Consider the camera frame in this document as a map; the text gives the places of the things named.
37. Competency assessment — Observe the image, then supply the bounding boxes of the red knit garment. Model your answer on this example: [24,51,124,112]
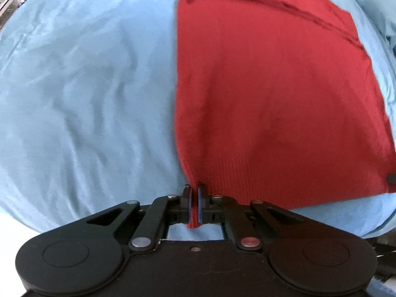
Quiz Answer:
[174,0,395,236]

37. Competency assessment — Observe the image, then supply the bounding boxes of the blue bed cover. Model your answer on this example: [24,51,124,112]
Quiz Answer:
[1,0,395,232]

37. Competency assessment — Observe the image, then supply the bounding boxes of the teal bolster pillow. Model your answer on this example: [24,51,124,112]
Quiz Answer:
[356,0,395,54]

